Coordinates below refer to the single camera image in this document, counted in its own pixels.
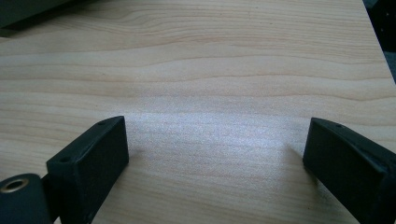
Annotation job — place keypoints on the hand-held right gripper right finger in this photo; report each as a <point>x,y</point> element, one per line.
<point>348,161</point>

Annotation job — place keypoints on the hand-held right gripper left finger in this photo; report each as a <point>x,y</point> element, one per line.
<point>88,168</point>

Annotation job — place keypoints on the dark grey corner shelf rack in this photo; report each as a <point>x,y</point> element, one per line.
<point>18,9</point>

